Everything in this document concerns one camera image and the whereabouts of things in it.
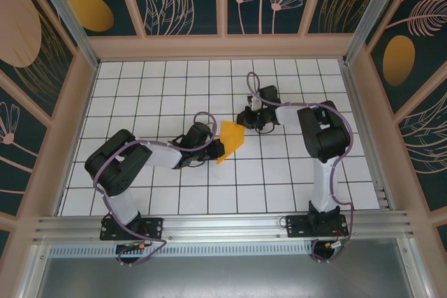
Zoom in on wall panel orange oval feather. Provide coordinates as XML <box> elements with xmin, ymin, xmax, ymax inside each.
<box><xmin>43</xmin><ymin>0</ymin><xmax>142</xmax><ymax>37</ymax></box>

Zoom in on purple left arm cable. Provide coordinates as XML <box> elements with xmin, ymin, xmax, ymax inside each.
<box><xmin>93</xmin><ymin>112</ymin><xmax>216</xmax><ymax>267</ymax></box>

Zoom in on wall panel orange oval pink feathers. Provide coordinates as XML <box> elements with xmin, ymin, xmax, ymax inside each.
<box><xmin>366</xmin><ymin>0</ymin><xmax>447</xmax><ymax>114</ymax></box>

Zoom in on aluminium mounting rail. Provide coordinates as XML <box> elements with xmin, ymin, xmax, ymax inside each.
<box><xmin>33</xmin><ymin>210</ymin><xmax>416</xmax><ymax>243</ymax></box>

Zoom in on wall panel single flower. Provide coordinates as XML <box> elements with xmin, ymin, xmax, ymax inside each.
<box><xmin>0</xmin><ymin>83</ymin><xmax>48</xmax><ymax>217</ymax></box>

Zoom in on slotted grey cable duct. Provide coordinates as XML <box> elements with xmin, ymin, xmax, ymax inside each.
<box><xmin>48</xmin><ymin>245</ymin><xmax>315</xmax><ymax>257</ymax></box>

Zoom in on grey metal sheet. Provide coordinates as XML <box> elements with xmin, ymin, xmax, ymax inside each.
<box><xmin>20</xmin><ymin>241</ymin><xmax>430</xmax><ymax>298</ymax></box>

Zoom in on wall panel large pink circle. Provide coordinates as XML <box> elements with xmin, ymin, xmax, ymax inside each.
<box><xmin>0</xmin><ymin>0</ymin><xmax>78</xmax><ymax>119</ymax></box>

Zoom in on aluminium side rail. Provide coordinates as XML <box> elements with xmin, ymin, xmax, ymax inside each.
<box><xmin>340</xmin><ymin>60</ymin><xmax>397</xmax><ymax>211</ymax></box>

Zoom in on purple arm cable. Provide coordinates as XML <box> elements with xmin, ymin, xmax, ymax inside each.
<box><xmin>93</xmin><ymin>112</ymin><xmax>216</xmax><ymax>267</ymax></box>
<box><xmin>246</xmin><ymin>71</ymin><xmax>354</xmax><ymax>264</ymax></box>

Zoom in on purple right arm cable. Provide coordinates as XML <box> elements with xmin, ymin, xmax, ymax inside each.
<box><xmin>246</xmin><ymin>71</ymin><xmax>354</xmax><ymax>264</ymax></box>

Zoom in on wall panel pink leaf outlines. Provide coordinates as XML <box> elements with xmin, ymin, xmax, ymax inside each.
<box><xmin>397</xmin><ymin>94</ymin><xmax>447</xmax><ymax>211</ymax></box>

